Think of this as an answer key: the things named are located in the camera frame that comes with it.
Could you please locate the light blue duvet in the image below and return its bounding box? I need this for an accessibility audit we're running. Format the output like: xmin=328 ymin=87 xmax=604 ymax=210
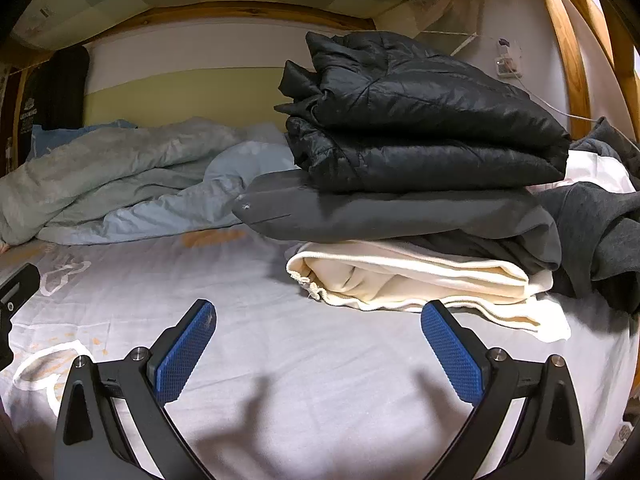
xmin=37 ymin=140 xmax=294 ymax=245

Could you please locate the black puffer down jacket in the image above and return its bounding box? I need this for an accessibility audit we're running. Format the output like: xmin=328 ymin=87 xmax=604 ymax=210
xmin=276 ymin=32 xmax=570 ymax=193

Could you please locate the dark grey hoodie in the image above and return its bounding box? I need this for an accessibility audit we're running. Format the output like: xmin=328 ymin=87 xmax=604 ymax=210
xmin=537 ymin=117 xmax=639 ymax=314

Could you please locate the folded cream garment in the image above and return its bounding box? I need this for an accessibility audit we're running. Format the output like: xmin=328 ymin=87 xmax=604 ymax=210
xmin=286 ymin=240 xmax=570 ymax=344

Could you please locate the grey-green quilt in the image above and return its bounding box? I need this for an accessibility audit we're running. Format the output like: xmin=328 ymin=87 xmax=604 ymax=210
xmin=1 ymin=118 xmax=287 ymax=246

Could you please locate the blue pillow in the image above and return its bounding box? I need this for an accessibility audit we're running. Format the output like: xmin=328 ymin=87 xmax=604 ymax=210
xmin=26 ymin=119 xmax=136 ymax=160

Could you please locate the white charging cable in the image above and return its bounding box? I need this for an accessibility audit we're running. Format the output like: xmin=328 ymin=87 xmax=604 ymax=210
xmin=514 ymin=75 xmax=640 ymax=154

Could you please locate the wall socket with charger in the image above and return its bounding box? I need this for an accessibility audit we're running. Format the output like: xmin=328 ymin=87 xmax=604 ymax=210
xmin=495 ymin=38 xmax=522 ymax=79

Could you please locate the black hanging bag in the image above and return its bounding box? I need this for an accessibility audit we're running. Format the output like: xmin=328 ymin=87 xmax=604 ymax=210
xmin=14 ymin=44 xmax=91 ymax=162

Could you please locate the folded grey garment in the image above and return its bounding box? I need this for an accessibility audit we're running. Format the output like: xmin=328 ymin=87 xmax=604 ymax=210
xmin=232 ymin=170 xmax=562 ymax=274

